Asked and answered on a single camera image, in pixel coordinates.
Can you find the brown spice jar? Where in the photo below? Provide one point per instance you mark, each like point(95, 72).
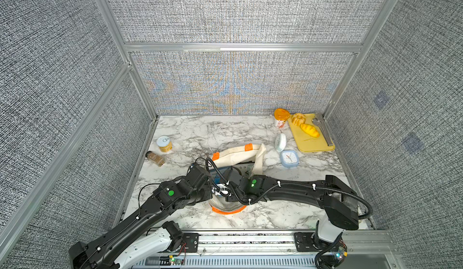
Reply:
point(155, 158)

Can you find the yellow cutting board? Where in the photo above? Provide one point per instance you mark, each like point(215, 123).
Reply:
point(306, 143)

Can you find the yellow tin can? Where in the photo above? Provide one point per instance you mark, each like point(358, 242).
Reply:
point(164, 144)

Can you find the orange lid instant noodle cup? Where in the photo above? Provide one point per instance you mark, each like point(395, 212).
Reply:
point(280, 117)

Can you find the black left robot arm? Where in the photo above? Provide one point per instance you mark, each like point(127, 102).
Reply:
point(125, 245)

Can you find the light blue square alarm clock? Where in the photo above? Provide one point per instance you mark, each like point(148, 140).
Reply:
point(289, 158)

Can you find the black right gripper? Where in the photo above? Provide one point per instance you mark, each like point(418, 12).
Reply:
point(231, 199)

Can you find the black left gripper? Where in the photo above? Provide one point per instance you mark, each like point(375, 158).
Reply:
point(208, 193)

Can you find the yellow bundt cake toy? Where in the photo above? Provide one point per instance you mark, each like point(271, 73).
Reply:
point(298, 119)

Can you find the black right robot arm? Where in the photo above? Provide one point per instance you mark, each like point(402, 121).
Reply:
point(342, 206)

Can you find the canvas bag orange handles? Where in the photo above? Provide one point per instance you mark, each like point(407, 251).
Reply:
point(247, 161)

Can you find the grey metal wrench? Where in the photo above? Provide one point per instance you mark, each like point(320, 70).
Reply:
point(319, 121)

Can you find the yellow bread loaf toy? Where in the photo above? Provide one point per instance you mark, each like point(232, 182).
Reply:
point(310, 130)

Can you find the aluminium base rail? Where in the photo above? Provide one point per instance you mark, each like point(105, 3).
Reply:
point(266, 249)

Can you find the blue rectangular alarm clock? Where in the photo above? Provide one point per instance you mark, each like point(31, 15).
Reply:
point(216, 176)

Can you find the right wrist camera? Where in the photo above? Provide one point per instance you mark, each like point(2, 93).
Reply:
point(220, 190)

